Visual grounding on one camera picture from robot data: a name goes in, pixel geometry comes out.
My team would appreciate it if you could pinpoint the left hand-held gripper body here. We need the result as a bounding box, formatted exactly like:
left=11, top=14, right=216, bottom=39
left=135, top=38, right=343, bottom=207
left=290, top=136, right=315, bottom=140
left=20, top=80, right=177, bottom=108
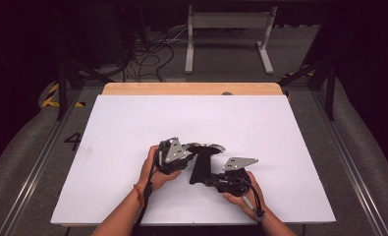
left=153, top=137, right=189, bottom=175

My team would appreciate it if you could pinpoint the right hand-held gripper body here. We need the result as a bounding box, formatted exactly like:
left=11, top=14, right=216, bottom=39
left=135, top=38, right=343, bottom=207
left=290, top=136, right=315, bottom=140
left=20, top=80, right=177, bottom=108
left=215, top=156, right=259, bottom=198

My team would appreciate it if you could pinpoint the person's right hand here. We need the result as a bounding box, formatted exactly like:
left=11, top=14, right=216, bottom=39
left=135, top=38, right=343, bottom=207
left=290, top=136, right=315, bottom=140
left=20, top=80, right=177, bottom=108
left=222, top=170, right=268, bottom=221

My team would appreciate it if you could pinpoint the person's left hand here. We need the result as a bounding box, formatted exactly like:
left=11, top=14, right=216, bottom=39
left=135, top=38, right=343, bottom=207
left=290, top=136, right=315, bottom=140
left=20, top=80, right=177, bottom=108
left=137, top=146, right=183, bottom=195

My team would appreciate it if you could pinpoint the small white cylinder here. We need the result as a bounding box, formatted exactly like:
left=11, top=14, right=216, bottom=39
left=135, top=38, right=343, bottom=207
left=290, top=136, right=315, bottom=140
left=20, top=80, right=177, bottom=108
left=242, top=195, right=255, bottom=211

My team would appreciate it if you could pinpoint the white board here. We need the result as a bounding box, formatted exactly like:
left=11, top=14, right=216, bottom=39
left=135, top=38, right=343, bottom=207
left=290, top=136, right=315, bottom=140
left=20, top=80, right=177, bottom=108
left=49, top=94, right=337, bottom=227

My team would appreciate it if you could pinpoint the black metal stand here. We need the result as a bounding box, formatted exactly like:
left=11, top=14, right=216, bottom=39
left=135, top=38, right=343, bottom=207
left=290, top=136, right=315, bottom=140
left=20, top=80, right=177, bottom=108
left=278, top=58, right=337, bottom=122
left=55, top=58, right=116, bottom=122

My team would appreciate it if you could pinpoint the white metal stand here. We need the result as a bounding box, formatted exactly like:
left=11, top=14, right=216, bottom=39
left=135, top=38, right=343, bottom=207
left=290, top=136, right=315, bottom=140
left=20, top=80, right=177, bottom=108
left=184, top=4, right=278, bottom=76

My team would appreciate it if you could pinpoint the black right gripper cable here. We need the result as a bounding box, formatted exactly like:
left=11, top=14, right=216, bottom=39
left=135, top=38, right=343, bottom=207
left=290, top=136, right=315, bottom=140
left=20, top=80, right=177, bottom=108
left=234, top=176, right=266, bottom=222

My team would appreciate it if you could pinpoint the red bracelet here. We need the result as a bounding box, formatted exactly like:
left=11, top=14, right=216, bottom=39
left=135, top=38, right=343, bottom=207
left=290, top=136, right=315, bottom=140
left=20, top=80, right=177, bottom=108
left=133, top=183, right=146, bottom=208

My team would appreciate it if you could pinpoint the tangle of floor cables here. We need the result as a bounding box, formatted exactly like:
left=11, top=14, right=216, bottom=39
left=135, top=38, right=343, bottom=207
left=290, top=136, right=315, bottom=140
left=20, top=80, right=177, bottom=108
left=121, top=28, right=190, bottom=83

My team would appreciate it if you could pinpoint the aluminium rail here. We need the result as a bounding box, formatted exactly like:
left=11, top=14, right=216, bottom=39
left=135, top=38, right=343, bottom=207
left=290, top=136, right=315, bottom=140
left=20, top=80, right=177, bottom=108
left=0, top=83, right=97, bottom=236
left=307, top=87, right=388, bottom=236

